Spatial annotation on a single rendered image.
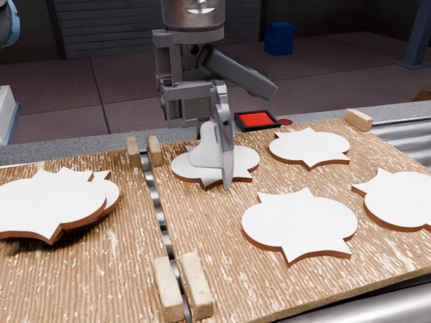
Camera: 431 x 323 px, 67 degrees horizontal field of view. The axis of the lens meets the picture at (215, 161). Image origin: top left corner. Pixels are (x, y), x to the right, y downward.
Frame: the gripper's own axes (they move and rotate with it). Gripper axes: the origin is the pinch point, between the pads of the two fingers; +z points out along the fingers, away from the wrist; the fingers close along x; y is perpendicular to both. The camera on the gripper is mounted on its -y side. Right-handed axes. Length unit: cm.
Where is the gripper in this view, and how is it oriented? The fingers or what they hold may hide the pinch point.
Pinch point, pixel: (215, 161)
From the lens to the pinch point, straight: 51.1
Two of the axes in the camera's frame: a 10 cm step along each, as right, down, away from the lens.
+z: 0.3, 8.4, 5.4
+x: 3.0, 5.1, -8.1
